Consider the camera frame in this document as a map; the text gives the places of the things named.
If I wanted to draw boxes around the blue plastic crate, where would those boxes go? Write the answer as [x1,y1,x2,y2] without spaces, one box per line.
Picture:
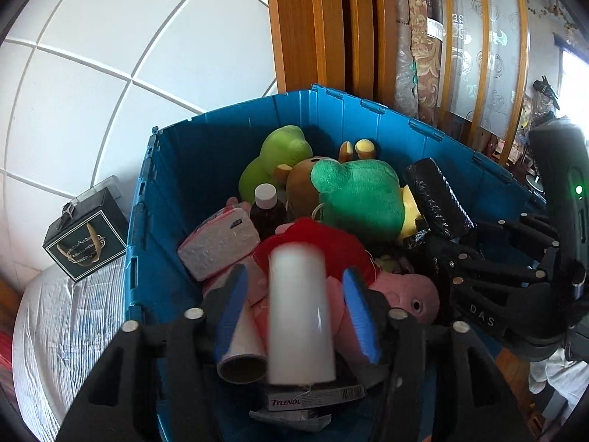
[124,84,548,442]

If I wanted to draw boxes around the wooden door frame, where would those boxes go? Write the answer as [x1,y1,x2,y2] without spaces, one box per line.
[264,0,399,102]

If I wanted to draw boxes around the rolled patterned carpet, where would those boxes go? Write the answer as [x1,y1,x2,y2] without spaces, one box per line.
[396,0,445,125]

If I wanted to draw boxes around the brown medicine bottle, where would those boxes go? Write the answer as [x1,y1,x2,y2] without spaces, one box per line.
[250,183,287,240]

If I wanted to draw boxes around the white and pink packet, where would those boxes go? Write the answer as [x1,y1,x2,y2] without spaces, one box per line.
[177,207,261,283]

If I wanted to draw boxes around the white paper roll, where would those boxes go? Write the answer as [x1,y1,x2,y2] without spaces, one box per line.
[268,242,336,385]
[216,304,269,384]

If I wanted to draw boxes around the dark gift box with handle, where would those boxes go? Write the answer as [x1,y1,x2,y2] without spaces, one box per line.
[43,187,128,283]

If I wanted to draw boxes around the yellow duck plush green hood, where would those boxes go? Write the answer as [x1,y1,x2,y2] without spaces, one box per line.
[310,159,424,242]

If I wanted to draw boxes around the medicine box with red label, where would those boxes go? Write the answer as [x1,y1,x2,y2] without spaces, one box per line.
[264,384,367,413]

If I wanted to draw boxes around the person's right hand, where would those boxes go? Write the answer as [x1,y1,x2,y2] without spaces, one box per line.
[528,347,589,420]

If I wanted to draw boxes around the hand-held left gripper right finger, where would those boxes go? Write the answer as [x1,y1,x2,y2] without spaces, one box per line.
[342,268,537,442]

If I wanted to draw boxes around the pink pig plush red dress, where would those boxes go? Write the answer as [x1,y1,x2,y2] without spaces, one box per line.
[251,218,440,378]

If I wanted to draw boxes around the frosted glass sliding door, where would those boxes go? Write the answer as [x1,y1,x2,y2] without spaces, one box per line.
[428,0,530,157]

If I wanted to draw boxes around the black plastic packet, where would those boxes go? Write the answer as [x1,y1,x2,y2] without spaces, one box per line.
[402,157,477,246]

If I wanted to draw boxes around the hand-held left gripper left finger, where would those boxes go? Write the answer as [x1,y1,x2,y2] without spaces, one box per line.
[55,264,251,442]

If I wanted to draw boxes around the light green frog plush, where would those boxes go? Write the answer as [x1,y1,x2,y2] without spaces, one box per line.
[239,125,314,203]

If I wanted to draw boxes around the clear plastic box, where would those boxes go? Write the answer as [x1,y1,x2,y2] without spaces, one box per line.
[69,175,121,208]

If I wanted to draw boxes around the brown bear plush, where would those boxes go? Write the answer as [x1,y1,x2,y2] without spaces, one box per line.
[274,139,378,208]

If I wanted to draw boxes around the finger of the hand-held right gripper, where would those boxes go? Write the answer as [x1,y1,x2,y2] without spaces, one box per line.
[426,237,550,295]
[476,214,560,263]

